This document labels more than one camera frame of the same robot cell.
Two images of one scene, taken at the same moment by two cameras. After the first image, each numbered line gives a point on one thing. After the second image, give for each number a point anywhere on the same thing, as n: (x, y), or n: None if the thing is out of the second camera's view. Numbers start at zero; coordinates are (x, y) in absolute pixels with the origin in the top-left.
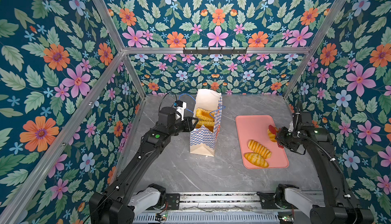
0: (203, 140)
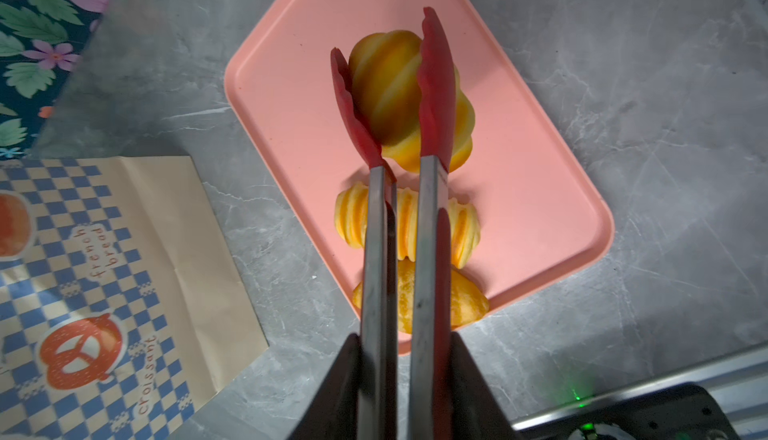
0: (122, 308)
